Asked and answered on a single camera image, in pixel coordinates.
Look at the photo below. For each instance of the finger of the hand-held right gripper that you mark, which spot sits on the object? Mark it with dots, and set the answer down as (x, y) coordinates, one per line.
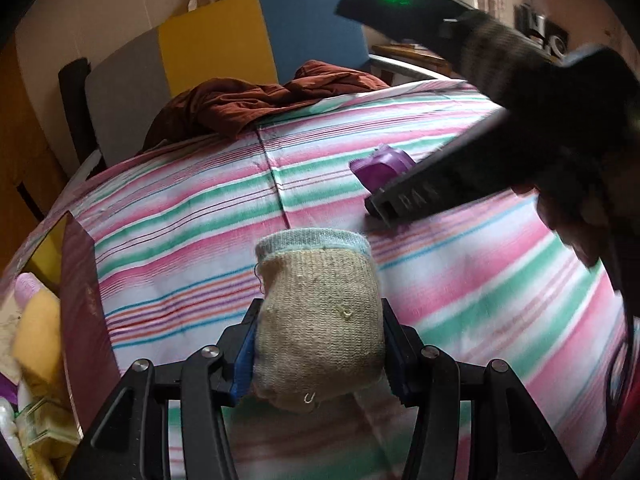
(425, 192)

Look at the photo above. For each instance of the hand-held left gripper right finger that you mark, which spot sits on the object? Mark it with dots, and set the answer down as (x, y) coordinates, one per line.
(400, 350)

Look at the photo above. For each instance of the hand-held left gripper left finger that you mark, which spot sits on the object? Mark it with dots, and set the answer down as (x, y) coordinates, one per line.
(244, 365)

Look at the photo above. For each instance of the purple snack packet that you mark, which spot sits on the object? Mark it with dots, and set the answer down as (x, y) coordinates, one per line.
(380, 167)

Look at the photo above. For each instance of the beige sock roll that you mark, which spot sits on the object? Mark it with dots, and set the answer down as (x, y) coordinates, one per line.
(320, 320)

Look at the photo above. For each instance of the gold tin box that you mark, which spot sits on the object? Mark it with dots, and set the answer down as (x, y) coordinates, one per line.
(85, 310)

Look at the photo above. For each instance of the yellow sponge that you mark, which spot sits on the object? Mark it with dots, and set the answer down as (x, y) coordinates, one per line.
(42, 340)

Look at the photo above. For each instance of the cracker packet green trim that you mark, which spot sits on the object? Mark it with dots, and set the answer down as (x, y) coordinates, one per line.
(45, 425)

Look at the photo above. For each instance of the pink plastic hair roller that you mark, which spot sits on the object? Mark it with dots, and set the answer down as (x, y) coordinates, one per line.
(27, 287)

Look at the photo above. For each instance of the white plastic ball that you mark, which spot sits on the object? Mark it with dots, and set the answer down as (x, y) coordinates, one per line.
(7, 420)

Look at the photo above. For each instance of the person's right hand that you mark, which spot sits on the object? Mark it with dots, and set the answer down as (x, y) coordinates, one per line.
(575, 230)

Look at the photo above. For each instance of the wooden sill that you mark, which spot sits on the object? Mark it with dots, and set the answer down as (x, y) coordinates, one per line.
(410, 57)

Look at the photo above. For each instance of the brown crumpled cloth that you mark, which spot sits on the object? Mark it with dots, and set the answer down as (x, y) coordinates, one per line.
(240, 105)

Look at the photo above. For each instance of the grey yellow blue padded bench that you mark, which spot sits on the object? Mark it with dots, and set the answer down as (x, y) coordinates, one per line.
(215, 45)

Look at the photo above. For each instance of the wooden wardrobe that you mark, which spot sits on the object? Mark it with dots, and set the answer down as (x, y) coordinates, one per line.
(20, 160)

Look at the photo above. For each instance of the black rolled mat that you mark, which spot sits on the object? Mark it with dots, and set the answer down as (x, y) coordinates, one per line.
(75, 100)

